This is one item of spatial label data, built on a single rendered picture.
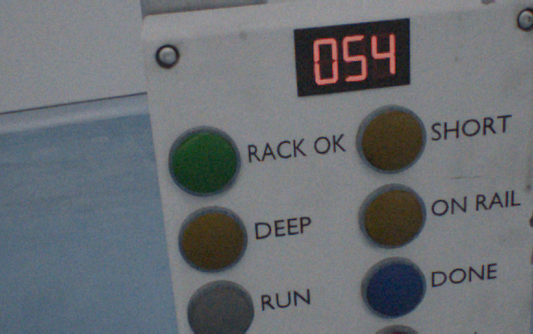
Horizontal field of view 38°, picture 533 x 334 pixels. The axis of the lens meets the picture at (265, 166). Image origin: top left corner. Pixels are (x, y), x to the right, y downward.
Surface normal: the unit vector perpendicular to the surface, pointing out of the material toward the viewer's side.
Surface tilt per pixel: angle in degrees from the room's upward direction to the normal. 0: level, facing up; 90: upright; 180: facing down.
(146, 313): 0
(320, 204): 90
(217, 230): 87
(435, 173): 90
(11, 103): 90
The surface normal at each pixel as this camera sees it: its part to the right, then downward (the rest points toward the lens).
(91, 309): -0.07, -0.93
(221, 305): 0.15, 0.29
